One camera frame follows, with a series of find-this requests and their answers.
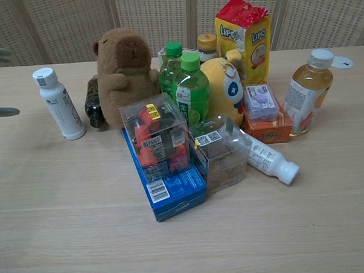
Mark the white bottle with grey print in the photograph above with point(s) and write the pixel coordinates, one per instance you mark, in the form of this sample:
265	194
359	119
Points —
59	102

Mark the dark drink bottle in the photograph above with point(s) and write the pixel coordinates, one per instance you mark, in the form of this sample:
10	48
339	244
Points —
93	104

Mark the green bottle with plain label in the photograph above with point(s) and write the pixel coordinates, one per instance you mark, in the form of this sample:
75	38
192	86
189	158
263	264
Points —
169	70

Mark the green bottle with lime label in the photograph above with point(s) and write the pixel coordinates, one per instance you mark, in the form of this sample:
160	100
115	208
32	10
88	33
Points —
193	93

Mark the white bottle with text label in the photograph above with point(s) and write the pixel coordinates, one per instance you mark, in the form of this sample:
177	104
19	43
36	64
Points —
270	160

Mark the orange tea bottle white cap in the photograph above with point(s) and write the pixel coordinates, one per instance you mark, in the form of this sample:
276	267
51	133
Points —
308	91

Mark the woven folding screen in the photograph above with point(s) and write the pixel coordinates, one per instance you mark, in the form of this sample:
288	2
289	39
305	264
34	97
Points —
74	23

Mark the brown capybara plush toy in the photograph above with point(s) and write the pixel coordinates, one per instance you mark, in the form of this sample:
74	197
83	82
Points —
125	75

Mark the clear box with orange toy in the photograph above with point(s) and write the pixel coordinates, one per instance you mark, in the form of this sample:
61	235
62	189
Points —
158	137

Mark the jar with yellow lid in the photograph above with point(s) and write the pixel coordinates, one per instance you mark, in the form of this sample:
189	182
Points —
207	47

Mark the yellow plush toy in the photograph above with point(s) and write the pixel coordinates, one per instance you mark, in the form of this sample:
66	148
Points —
219	92

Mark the blue cardboard box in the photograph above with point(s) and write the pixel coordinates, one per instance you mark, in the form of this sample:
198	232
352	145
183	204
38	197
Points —
175	197

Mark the clear box with brown item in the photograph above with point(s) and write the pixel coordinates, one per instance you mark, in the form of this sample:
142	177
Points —
222	154

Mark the yellow Lipo biscuit pack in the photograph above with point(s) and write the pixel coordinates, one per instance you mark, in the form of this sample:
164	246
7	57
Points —
250	46

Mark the purple clear plastic case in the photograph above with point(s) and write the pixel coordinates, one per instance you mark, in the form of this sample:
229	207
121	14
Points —
260	101

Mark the orange cardboard box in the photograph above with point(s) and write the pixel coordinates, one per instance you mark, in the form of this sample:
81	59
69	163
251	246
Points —
269	129

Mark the white round table grommet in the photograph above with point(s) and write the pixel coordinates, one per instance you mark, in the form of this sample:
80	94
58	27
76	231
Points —
343	62

